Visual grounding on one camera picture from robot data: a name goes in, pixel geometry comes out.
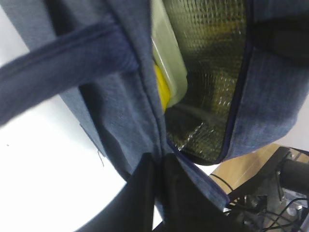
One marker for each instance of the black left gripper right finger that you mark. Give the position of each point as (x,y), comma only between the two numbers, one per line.
(186,209)

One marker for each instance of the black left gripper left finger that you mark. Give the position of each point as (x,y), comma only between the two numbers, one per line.
(133,208)

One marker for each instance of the yellow lemon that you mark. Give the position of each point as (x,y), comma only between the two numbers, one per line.
(163,89)

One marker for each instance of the green lidded glass container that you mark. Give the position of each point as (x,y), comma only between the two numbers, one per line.
(167,53)

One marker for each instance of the navy blue lunch bag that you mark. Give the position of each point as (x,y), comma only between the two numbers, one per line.
(247,67)

